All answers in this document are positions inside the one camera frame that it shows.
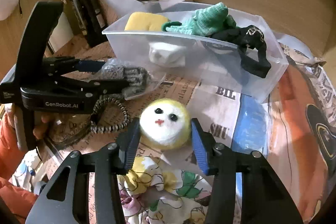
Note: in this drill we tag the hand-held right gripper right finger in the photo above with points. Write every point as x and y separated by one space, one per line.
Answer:
199 148

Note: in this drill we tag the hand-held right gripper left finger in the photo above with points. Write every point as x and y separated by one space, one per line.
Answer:
131 142

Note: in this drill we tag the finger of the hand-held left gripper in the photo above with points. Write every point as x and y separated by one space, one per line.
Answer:
89 65
105 87

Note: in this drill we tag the yellow white felt face ball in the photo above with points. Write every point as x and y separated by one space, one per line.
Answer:
164 125

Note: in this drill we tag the clear plastic bin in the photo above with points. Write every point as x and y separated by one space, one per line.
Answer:
210 69

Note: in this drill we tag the person's left forearm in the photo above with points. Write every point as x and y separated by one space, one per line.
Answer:
10 174

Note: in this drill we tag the person's left hand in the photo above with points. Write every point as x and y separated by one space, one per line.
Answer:
42 128

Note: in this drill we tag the black upright device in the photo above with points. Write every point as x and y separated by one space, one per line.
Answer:
86 11

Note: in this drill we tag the floral cloth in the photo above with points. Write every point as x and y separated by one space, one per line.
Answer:
168 195

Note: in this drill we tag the white sock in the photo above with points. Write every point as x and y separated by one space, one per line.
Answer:
164 56

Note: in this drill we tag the translucent plastic sheet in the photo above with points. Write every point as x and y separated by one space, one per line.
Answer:
118 3

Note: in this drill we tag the yellow sponge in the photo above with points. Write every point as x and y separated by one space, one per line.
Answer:
143 22

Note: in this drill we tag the newspaper print tablecloth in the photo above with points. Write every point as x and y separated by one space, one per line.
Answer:
283 134

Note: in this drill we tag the black patterned sock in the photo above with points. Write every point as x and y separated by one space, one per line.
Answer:
252 58

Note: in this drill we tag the green knit sock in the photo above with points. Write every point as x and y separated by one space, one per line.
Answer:
204 20

